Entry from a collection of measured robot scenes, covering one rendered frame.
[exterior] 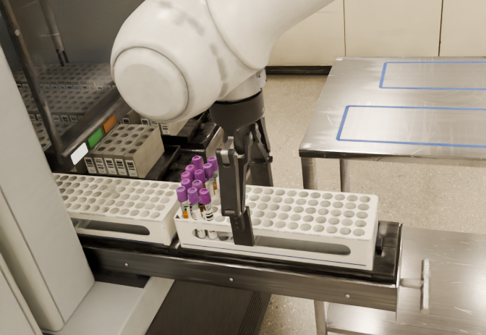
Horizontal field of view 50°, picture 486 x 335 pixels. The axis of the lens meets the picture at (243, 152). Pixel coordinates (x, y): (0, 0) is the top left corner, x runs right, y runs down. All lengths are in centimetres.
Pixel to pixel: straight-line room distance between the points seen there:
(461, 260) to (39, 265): 113
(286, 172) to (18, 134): 176
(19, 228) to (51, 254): 8
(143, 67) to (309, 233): 39
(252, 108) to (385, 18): 241
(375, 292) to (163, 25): 49
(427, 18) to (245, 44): 260
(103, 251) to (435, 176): 171
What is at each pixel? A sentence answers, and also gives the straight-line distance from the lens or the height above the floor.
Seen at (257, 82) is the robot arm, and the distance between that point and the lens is 66.
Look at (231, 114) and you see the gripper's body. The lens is 67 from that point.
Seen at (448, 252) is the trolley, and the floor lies 28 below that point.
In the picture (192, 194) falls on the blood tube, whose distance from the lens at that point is 76.
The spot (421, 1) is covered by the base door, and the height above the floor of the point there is 45.
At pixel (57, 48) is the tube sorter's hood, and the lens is 80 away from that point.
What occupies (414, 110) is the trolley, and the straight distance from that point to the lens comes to 113.
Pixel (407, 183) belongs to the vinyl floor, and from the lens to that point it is 230.
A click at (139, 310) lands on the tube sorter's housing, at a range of 91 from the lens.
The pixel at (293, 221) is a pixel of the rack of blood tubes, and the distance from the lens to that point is 78.
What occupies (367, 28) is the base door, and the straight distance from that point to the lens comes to 307.
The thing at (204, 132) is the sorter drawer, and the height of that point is 82.
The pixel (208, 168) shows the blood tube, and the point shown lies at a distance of 80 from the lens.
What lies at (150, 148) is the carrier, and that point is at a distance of 103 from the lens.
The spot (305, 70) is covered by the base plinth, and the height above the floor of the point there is 3.
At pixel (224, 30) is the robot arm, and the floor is 122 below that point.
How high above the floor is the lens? 136
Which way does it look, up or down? 32 degrees down
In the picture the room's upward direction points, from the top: 9 degrees counter-clockwise
